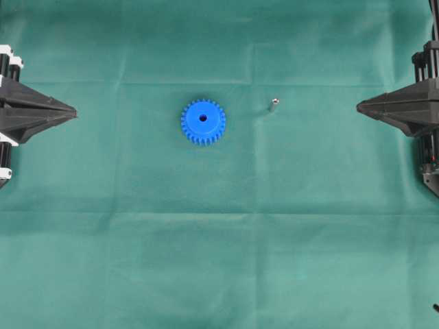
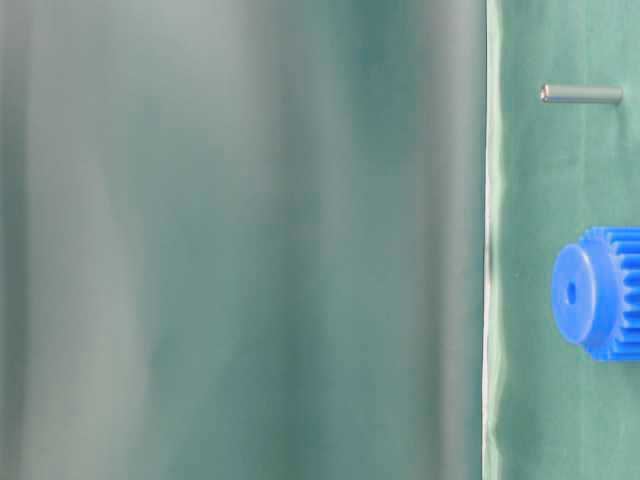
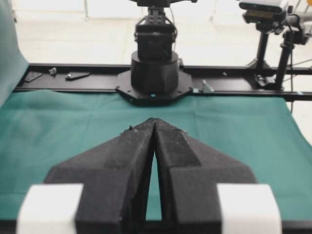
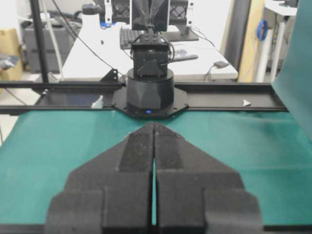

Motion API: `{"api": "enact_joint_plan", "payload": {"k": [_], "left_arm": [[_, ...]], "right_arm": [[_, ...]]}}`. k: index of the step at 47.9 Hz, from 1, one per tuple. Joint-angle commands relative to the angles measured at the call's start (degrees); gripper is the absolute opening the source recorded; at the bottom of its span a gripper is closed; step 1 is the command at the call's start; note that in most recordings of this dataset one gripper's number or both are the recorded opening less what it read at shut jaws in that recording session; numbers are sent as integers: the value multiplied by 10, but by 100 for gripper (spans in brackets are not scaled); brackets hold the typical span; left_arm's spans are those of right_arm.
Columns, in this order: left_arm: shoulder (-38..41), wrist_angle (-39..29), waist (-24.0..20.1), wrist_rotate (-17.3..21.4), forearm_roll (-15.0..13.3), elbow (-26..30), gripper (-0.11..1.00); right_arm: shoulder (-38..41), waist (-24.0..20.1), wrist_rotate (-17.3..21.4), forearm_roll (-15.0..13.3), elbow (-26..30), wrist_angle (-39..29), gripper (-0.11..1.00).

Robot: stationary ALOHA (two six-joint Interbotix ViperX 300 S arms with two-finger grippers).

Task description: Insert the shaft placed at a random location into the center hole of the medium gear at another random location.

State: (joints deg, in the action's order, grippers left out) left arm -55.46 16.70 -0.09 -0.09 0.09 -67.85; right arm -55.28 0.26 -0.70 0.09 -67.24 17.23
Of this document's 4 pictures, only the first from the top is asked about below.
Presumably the small silver metal shaft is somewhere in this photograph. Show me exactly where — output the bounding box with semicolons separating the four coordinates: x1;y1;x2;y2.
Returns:
268;98;280;114

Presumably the blue plastic gear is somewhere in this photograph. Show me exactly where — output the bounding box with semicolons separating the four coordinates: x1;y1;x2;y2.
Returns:
180;99;226;146

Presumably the left gripper with rails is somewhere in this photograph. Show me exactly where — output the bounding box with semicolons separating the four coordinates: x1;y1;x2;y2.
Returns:
0;44;78;188

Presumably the green table cloth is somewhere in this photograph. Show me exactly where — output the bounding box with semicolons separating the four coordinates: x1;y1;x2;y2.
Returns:
1;1;438;328

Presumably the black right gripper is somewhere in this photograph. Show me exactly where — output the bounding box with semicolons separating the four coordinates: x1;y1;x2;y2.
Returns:
356;39;439;199

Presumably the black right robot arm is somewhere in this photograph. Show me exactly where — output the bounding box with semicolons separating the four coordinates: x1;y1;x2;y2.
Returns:
357;1;438;195

